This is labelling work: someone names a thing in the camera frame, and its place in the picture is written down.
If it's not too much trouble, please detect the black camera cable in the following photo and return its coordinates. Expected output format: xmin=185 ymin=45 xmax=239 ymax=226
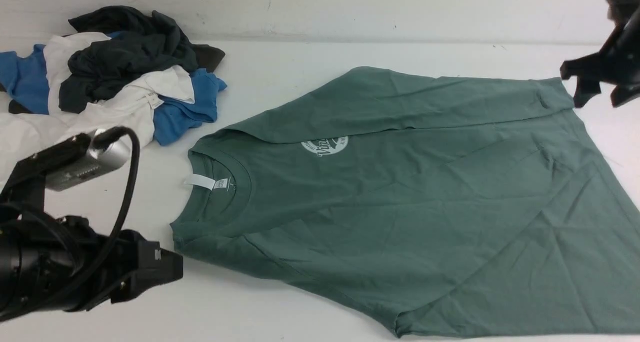
xmin=0 ymin=126 xmax=141 ymax=318

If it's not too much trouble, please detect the blue shirt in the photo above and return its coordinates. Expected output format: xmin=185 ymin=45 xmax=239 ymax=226
xmin=1 ymin=33 xmax=226 ymax=146

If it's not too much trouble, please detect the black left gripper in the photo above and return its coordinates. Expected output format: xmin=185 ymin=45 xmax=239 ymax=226
xmin=30 ymin=215 xmax=184 ymax=313

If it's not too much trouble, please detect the green long sleeve shirt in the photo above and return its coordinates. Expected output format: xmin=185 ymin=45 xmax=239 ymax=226
xmin=171 ymin=67 xmax=640 ymax=338

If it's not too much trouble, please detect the white shirt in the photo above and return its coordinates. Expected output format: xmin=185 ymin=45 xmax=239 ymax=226
xmin=1 ymin=32 xmax=195 ymax=184

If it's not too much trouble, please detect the dark grey shirt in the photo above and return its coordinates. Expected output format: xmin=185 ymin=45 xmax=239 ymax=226
xmin=0 ymin=5 xmax=226 ymax=114

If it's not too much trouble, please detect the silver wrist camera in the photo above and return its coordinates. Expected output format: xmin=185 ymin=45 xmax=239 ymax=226
xmin=45 ymin=128 xmax=131 ymax=192

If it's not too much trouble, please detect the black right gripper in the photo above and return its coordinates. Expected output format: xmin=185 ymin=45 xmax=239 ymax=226
xmin=560 ymin=0 xmax=640 ymax=108

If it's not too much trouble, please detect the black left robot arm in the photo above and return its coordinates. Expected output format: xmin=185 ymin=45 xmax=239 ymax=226
xmin=0 ymin=126 xmax=184 ymax=322

